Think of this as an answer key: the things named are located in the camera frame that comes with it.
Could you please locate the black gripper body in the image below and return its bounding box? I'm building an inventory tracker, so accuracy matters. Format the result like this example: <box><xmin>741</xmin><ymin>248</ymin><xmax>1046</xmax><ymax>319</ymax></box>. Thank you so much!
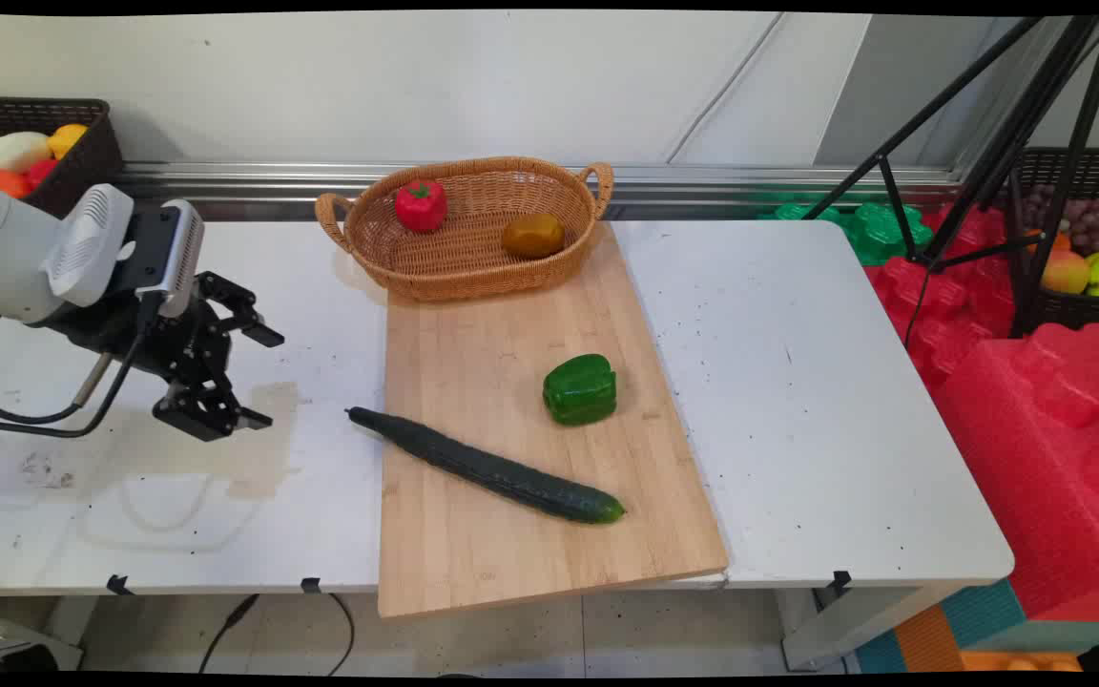
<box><xmin>42</xmin><ymin>286</ymin><xmax>238</xmax><ymax>394</ymax></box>

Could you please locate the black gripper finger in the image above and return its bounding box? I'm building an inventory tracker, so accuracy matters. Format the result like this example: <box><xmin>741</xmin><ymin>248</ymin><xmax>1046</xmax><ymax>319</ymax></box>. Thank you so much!
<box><xmin>195</xmin><ymin>271</ymin><xmax>286</xmax><ymax>348</ymax></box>
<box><xmin>152</xmin><ymin>367</ymin><xmax>275</xmax><ymax>443</ymax></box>

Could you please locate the long dark green cucumber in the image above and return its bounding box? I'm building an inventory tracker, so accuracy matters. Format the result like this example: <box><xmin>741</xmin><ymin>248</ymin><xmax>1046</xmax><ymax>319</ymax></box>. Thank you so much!
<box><xmin>345</xmin><ymin>406</ymin><xmax>627</xmax><ymax>526</ymax></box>

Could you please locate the dark woven basket with produce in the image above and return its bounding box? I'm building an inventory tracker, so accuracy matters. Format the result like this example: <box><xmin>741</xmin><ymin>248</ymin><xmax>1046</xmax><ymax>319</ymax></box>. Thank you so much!
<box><xmin>0</xmin><ymin>97</ymin><xmax>126</xmax><ymax>220</ymax></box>

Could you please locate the red bell pepper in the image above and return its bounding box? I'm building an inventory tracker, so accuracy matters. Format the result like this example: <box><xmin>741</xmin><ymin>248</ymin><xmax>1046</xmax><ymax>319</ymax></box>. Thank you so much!
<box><xmin>394</xmin><ymin>179</ymin><xmax>448</xmax><ymax>235</ymax></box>

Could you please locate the yellow lemon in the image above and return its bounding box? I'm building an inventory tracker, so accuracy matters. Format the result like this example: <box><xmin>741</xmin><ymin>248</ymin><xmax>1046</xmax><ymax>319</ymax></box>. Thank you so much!
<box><xmin>46</xmin><ymin>123</ymin><xmax>90</xmax><ymax>161</ymax></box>

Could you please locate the cream white melon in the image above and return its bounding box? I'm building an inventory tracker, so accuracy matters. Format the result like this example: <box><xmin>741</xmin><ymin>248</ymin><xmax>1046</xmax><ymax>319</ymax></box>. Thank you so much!
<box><xmin>0</xmin><ymin>131</ymin><xmax>53</xmax><ymax>176</ymax></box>

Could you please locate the brown yellow round fruit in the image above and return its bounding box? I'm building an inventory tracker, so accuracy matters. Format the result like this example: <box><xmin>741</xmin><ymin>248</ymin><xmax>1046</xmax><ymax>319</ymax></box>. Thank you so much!
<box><xmin>501</xmin><ymin>213</ymin><xmax>567</xmax><ymax>260</ymax></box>

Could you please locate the bamboo cutting board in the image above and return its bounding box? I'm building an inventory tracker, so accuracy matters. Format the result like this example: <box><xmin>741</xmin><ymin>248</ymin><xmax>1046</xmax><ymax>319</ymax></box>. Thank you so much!
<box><xmin>376</xmin><ymin>221</ymin><xmax>731</xmax><ymax>621</ymax></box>

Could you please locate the green bell pepper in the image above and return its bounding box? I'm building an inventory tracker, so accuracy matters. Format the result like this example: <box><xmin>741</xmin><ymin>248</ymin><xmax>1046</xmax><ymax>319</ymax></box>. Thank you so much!
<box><xmin>542</xmin><ymin>353</ymin><xmax>618</xmax><ymax>427</ymax></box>

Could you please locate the green foam mat piece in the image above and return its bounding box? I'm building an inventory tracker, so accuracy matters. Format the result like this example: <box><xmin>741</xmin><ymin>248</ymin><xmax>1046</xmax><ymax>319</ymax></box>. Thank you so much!
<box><xmin>757</xmin><ymin>194</ymin><xmax>935</xmax><ymax>267</ymax></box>

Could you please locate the grey table leg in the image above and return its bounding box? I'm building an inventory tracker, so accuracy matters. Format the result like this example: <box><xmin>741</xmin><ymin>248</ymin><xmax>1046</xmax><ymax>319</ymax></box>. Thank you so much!
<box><xmin>780</xmin><ymin>584</ymin><xmax>953</xmax><ymax>672</ymax></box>

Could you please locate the red foam mat piece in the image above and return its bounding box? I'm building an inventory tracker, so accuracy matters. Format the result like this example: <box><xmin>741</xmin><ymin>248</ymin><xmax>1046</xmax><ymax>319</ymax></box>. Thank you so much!
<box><xmin>862</xmin><ymin>202</ymin><xmax>1023</xmax><ymax>394</ymax></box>

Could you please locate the teal orange floor mat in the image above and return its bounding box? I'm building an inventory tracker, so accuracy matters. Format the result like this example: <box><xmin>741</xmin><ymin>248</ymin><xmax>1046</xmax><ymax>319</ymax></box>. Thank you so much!
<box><xmin>853</xmin><ymin>576</ymin><xmax>1099</xmax><ymax>675</ymax></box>

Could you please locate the black tripod stand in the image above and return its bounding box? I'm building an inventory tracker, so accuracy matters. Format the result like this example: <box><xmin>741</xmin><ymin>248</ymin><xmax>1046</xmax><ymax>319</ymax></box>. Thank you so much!
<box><xmin>802</xmin><ymin>13</ymin><xmax>1099</xmax><ymax>340</ymax></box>

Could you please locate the large red foam block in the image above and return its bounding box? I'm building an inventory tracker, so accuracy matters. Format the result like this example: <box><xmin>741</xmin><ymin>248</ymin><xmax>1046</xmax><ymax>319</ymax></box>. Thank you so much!
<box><xmin>929</xmin><ymin>322</ymin><xmax>1099</xmax><ymax>623</ymax></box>

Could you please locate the orange red peach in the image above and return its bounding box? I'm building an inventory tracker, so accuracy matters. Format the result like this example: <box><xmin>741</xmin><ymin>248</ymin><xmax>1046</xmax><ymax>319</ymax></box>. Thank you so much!
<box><xmin>1040</xmin><ymin>249</ymin><xmax>1092</xmax><ymax>296</ymax></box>

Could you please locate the black basket with grapes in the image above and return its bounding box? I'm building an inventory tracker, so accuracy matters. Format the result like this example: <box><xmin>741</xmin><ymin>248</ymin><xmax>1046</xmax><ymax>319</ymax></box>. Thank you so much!
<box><xmin>1006</xmin><ymin>146</ymin><xmax>1099</xmax><ymax>336</ymax></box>

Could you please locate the purple grape bunch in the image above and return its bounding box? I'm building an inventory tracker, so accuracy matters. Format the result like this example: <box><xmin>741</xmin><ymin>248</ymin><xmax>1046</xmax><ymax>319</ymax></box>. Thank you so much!
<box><xmin>1025</xmin><ymin>183</ymin><xmax>1099</xmax><ymax>257</ymax></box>

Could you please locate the silver black wrist camera box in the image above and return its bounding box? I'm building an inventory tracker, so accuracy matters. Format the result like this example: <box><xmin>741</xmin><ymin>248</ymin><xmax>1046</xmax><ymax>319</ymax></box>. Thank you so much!
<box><xmin>130</xmin><ymin>199</ymin><xmax>206</xmax><ymax>320</ymax></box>

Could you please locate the black cable under table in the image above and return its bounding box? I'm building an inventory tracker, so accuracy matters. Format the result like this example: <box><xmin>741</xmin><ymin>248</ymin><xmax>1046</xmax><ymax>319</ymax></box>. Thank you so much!
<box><xmin>197</xmin><ymin>592</ymin><xmax>357</xmax><ymax>677</ymax></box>

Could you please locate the tan wicker basket with handles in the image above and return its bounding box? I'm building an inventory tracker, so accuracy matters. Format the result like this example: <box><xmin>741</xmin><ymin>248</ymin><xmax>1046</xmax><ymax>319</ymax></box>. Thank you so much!
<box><xmin>314</xmin><ymin>156</ymin><xmax>615</xmax><ymax>303</ymax></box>

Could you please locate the metal wall rail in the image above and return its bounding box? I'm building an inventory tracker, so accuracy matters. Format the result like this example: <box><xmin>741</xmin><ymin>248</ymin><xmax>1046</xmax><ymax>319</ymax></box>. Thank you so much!
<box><xmin>114</xmin><ymin>160</ymin><xmax>968</xmax><ymax>222</ymax></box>

